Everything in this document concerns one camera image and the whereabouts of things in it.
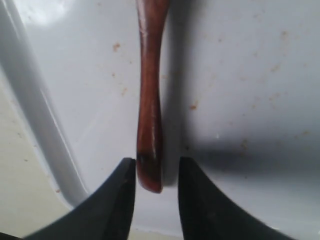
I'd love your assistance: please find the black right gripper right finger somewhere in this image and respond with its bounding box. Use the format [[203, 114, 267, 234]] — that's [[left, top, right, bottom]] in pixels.
[[177, 157, 290, 240]]

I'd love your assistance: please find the red wooden spoon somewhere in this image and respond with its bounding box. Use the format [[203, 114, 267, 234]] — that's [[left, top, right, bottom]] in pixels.
[[136, 0, 170, 194]]

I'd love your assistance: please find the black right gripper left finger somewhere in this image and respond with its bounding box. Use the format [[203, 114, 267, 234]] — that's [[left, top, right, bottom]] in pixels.
[[26, 158, 136, 240]]

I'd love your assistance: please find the white plastic tray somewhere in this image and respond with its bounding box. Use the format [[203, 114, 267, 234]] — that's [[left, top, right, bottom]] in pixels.
[[0, 0, 320, 240]]

